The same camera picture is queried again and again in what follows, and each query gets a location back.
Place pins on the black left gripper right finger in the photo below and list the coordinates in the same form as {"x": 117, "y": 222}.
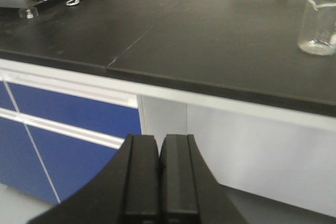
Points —
{"x": 189, "y": 192}

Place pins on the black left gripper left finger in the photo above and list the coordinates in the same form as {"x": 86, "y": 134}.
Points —
{"x": 126, "y": 190}

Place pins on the blue cabinet drawer fronts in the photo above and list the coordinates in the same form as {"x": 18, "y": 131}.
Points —
{"x": 53, "y": 143}

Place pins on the clear glass beaker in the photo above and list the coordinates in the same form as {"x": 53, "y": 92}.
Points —
{"x": 317, "y": 32}

